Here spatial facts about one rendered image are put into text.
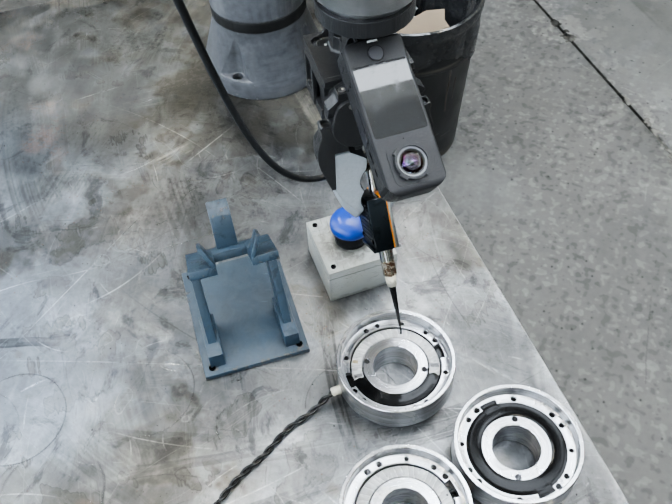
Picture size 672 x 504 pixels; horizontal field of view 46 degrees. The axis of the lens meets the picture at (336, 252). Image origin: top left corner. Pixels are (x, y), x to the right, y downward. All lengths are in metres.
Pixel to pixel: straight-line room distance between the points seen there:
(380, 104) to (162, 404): 0.35
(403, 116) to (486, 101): 1.68
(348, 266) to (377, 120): 0.24
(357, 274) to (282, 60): 0.32
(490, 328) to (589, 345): 0.99
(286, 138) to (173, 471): 0.42
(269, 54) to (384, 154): 0.45
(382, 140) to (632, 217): 1.50
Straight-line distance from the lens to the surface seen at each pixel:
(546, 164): 2.09
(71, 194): 0.95
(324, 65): 0.62
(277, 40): 0.98
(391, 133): 0.56
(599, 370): 1.74
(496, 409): 0.71
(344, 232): 0.75
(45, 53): 1.16
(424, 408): 0.69
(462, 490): 0.67
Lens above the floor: 1.45
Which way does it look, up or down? 51 degrees down
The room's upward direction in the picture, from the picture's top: 3 degrees counter-clockwise
